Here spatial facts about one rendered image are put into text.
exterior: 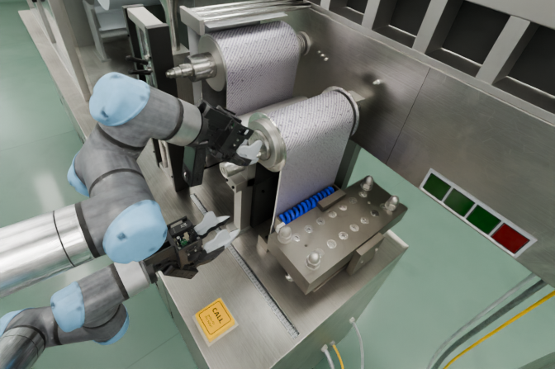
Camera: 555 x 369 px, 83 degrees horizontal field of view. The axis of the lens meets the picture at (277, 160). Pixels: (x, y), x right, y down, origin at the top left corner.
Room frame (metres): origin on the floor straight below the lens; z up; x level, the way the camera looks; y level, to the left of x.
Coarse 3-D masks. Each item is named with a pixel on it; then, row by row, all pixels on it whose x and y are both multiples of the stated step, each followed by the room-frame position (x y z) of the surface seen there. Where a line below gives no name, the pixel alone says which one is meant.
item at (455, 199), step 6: (456, 192) 0.54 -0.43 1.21; (450, 198) 0.54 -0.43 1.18; (456, 198) 0.53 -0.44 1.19; (462, 198) 0.53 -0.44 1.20; (450, 204) 0.54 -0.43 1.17; (456, 204) 0.53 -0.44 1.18; (462, 204) 0.52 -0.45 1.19; (468, 204) 0.51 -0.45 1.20; (456, 210) 0.52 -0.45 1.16; (462, 210) 0.51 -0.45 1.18
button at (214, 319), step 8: (216, 304) 0.32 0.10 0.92; (224, 304) 0.32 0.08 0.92; (200, 312) 0.30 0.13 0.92; (208, 312) 0.30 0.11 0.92; (216, 312) 0.30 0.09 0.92; (224, 312) 0.30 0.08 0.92; (200, 320) 0.28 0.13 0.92; (208, 320) 0.28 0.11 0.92; (216, 320) 0.28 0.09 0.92; (224, 320) 0.29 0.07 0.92; (232, 320) 0.29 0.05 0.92; (208, 328) 0.26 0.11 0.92; (216, 328) 0.27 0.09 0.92; (224, 328) 0.27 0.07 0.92; (208, 336) 0.25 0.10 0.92; (216, 336) 0.25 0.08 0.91
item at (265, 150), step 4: (256, 132) 0.56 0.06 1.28; (260, 132) 0.56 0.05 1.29; (252, 136) 0.57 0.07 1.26; (256, 136) 0.56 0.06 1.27; (260, 136) 0.55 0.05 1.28; (264, 136) 0.55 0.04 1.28; (252, 140) 0.57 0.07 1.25; (256, 140) 0.57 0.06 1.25; (264, 140) 0.54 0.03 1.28; (264, 144) 0.54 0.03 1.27; (268, 144) 0.54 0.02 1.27; (260, 148) 0.55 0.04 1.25; (264, 148) 0.54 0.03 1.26; (268, 148) 0.53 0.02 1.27; (260, 152) 0.55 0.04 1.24; (264, 152) 0.54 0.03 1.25; (268, 152) 0.53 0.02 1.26; (264, 156) 0.54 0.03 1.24; (268, 156) 0.53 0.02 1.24
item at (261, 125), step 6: (258, 120) 0.59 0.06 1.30; (252, 126) 0.59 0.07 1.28; (258, 126) 0.57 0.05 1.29; (264, 126) 0.56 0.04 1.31; (264, 132) 0.55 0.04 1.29; (270, 132) 0.55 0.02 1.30; (270, 138) 0.54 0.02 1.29; (276, 138) 0.54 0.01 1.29; (270, 144) 0.54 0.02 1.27; (276, 144) 0.53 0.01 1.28; (276, 150) 0.52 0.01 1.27; (270, 156) 0.53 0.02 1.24; (276, 156) 0.52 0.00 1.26; (264, 162) 0.55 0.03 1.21; (270, 162) 0.53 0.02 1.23; (276, 162) 0.52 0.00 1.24
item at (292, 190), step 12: (336, 156) 0.67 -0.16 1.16; (312, 168) 0.61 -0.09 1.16; (324, 168) 0.64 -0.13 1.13; (336, 168) 0.68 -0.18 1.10; (288, 180) 0.55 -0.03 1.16; (300, 180) 0.58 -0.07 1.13; (312, 180) 0.62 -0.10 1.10; (324, 180) 0.65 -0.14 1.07; (288, 192) 0.55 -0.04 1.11; (300, 192) 0.59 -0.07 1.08; (312, 192) 0.63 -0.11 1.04; (276, 204) 0.53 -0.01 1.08; (288, 204) 0.56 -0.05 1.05; (300, 204) 0.60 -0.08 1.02; (276, 216) 0.53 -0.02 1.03
